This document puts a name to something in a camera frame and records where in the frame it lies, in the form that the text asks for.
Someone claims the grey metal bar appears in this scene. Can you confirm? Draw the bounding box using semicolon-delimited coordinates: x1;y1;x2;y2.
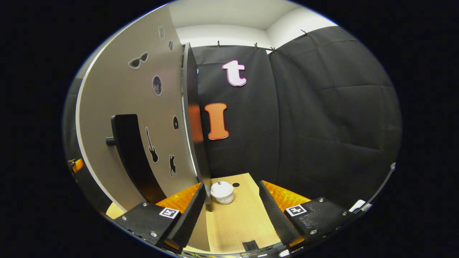
360;162;396;212

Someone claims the black door handle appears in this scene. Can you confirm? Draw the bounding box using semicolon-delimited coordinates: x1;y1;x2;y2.
106;114;167;204

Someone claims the beige cabinet door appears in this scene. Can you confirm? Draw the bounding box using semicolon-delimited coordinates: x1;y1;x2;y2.
75;5;199;212

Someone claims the grey cabinet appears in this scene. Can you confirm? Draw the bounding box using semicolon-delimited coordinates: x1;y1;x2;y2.
181;43;213;212

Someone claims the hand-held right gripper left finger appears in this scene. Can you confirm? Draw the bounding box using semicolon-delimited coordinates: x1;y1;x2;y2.
114;182;208;255

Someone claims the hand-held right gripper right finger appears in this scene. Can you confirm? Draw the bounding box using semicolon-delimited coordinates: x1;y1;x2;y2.
258;180;360;250

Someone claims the black backdrop cloth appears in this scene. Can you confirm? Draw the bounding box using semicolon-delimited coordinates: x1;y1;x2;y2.
63;27;402;215

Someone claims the white round lidded pot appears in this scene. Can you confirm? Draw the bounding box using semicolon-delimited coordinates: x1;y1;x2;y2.
210;181;235;205

